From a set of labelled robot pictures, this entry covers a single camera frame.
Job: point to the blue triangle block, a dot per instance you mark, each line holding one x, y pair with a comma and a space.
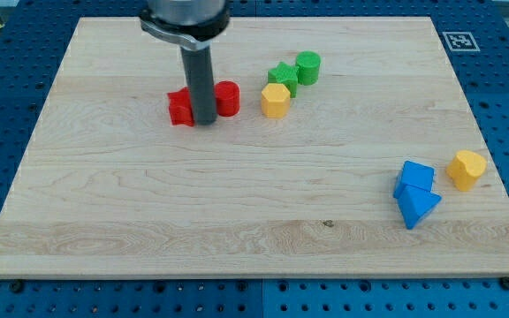
415, 204

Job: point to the red star block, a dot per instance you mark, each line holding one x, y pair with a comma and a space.
180, 107

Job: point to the white fiducial marker tag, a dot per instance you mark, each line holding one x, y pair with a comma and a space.
460, 41

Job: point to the wooden board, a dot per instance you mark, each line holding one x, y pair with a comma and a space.
109, 189

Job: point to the green star block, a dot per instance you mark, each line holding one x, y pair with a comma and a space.
285, 74

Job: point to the blue cube block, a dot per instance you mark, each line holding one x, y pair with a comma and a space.
414, 174

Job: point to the red cylinder block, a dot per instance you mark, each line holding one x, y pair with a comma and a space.
227, 95

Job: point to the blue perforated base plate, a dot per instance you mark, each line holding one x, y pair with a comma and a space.
32, 45

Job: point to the yellow heart block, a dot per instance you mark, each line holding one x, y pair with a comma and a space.
465, 169

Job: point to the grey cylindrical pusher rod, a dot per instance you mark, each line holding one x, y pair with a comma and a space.
200, 84

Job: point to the green cylinder block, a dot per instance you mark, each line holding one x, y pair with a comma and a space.
308, 63

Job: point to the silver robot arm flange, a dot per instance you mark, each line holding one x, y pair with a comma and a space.
191, 24

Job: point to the yellow hexagon block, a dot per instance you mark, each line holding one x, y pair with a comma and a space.
275, 101

